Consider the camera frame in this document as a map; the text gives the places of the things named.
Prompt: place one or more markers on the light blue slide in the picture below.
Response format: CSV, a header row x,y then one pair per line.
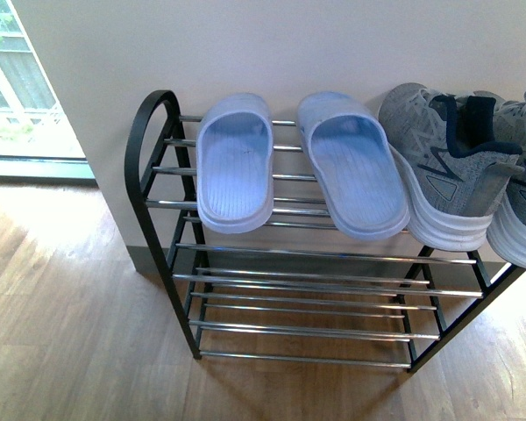
x,y
351,160
234,165

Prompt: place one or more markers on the grey sneaker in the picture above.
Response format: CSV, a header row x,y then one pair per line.
x,y
507,232
454,170

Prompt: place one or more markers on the black metal shoe rack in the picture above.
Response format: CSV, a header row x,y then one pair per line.
x,y
417,303

